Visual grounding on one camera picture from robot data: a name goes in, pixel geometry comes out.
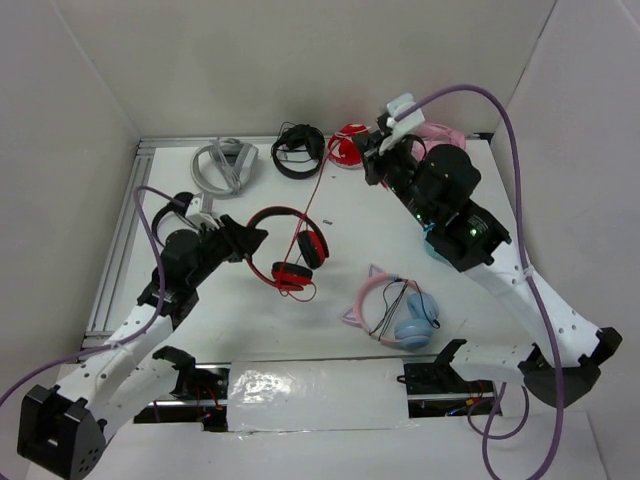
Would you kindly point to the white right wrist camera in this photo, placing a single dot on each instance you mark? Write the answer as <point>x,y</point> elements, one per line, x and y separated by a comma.
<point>404,117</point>

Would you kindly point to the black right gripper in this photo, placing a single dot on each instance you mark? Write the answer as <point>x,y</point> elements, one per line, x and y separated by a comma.
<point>373,156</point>

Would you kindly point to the red white folded headphones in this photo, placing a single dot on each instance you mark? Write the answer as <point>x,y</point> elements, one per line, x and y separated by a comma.
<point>341,149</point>

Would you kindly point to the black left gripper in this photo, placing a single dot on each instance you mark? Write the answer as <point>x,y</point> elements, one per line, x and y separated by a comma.
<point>241,241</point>

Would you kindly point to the teal cat-ear headphones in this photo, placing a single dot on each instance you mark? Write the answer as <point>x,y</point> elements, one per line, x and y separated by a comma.
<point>429,248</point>

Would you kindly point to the grey white headphones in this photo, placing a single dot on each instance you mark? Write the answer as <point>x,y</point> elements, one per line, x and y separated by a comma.
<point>234,161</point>

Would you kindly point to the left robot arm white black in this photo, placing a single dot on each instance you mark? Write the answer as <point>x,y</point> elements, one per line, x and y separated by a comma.
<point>66,428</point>

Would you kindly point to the red black headphones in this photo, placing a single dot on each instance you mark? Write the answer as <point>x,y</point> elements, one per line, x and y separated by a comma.
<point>308,250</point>

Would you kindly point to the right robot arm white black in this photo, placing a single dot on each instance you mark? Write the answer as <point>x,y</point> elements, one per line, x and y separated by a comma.
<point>562,362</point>

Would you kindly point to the white glossy cover sheet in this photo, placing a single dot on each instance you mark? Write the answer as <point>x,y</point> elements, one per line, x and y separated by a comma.
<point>327,395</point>

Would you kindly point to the pink blue cat-ear headphones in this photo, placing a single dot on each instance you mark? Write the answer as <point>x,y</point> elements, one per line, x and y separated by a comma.
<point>410,315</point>

